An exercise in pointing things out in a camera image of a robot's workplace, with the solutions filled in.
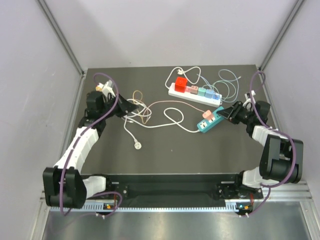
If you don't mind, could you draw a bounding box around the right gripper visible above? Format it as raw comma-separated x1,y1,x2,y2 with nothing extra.
217,100,255,125

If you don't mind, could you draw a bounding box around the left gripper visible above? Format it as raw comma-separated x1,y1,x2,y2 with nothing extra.
99,92,139,119

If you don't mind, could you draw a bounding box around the white power strip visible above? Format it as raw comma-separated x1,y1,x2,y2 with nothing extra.
168,83,223,108

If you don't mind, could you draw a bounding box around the pink charging cable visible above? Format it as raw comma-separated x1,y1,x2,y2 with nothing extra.
139,100,207,121

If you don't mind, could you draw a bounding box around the yellow charging cable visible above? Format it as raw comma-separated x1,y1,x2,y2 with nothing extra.
131,89,152,125

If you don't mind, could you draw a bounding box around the salmon pink charger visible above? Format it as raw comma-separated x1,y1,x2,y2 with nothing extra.
202,110,215,121

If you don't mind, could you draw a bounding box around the teal power strip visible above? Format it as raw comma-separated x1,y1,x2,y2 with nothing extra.
197,106,224,133

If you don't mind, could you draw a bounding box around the light blue charger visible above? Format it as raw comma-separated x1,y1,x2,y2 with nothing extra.
204,89,215,99

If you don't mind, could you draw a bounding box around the yellow charger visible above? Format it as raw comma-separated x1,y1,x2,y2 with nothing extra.
95,84,104,92

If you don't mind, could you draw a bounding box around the light blue charging cable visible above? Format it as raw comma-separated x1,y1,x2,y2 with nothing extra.
197,69,242,101

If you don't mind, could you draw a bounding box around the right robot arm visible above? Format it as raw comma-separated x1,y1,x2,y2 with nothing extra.
217,101,304,198

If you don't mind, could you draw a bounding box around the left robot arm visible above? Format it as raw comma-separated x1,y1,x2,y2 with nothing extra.
42,90,138,209

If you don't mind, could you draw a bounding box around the red cube plug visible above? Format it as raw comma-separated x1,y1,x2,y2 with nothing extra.
174,77,188,93

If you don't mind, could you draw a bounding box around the mint green charger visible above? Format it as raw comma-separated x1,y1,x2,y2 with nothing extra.
197,87,206,97

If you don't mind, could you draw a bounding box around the dusty pink charger on white strip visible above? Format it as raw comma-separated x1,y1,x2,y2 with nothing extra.
190,85,199,95

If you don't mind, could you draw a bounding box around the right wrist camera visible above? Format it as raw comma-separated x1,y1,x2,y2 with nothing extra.
243,90,256,107

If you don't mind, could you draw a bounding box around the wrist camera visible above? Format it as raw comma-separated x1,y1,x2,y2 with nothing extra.
102,80,116,97
243,90,256,107

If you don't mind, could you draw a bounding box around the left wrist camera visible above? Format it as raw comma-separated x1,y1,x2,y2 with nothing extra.
102,80,116,97

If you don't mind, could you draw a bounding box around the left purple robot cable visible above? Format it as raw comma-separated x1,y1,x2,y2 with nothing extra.
58,72,123,217

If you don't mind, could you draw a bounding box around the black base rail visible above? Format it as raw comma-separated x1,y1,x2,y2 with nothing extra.
96,173,263,208

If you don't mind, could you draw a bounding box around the white slotted cable duct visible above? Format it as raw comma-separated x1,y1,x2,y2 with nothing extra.
49,199,253,213

